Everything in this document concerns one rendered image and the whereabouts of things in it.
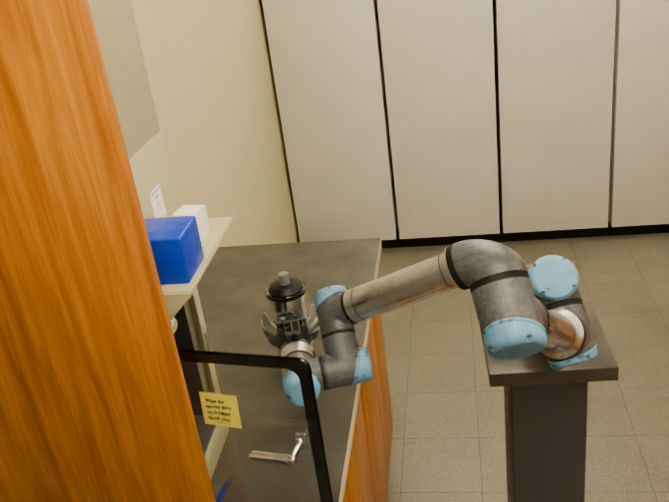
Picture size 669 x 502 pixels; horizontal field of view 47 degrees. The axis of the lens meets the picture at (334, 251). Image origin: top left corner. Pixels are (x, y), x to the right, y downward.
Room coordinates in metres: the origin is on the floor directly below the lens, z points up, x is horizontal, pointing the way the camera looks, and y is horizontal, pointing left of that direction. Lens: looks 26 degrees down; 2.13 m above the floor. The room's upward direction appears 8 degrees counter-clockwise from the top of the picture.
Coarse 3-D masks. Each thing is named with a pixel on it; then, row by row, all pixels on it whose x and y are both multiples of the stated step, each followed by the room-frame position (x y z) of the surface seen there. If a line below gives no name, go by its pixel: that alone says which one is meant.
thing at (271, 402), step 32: (192, 352) 1.19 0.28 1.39; (192, 384) 1.19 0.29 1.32; (224, 384) 1.17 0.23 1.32; (256, 384) 1.14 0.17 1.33; (288, 384) 1.12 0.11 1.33; (256, 416) 1.15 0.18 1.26; (288, 416) 1.13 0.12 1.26; (224, 448) 1.18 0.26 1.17; (256, 448) 1.15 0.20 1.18; (288, 448) 1.13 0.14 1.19; (320, 448) 1.11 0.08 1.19; (224, 480) 1.18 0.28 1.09; (256, 480) 1.16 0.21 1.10; (288, 480) 1.14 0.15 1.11; (320, 480) 1.11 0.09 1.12
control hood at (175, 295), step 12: (216, 228) 1.45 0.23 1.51; (228, 228) 1.46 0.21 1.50; (204, 240) 1.40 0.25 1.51; (216, 240) 1.39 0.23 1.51; (204, 252) 1.34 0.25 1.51; (204, 264) 1.29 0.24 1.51; (168, 288) 1.21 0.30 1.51; (180, 288) 1.21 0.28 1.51; (192, 288) 1.21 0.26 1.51; (168, 300) 1.20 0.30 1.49; (180, 300) 1.19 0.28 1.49; (168, 312) 1.20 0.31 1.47
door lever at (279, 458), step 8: (296, 440) 1.12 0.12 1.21; (296, 448) 1.10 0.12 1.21; (304, 448) 1.12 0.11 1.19; (256, 456) 1.10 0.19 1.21; (264, 456) 1.09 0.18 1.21; (272, 456) 1.09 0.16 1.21; (280, 456) 1.09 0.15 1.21; (288, 456) 1.08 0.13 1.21; (296, 456) 1.09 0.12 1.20; (288, 464) 1.07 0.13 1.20
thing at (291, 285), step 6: (282, 276) 1.78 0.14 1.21; (288, 276) 1.79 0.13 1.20; (276, 282) 1.81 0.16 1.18; (282, 282) 1.78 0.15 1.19; (288, 282) 1.79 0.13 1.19; (294, 282) 1.79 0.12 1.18; (300, 282) 1.80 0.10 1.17; (270, 288) 1.79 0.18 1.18; (276, 288) 1.77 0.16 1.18; (282, 288) 1.77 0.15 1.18; (288, 288) 1.76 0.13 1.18; (294, 288) 1.77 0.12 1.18; (300, 288) 1.78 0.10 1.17; (276, 294) 1.76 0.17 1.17; (282, 294) 1.75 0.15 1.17; (288, 294) 1.75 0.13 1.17
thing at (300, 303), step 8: (304, 288) 1.78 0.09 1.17; (272, 296) 1.76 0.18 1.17; (288, 296) 1.75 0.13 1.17; (304, 296) 1.79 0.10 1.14; (272, 304) 1.77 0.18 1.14; (280, 304) 1.75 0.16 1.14; (288, 304) 1.75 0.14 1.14; (296, 304) 1.76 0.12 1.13; (304, 304) 1.78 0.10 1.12; (272, 312) 1.79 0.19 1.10; (280, 312) 1.75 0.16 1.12; (312, 344) 1.79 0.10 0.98; (280, 352) 1.78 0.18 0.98
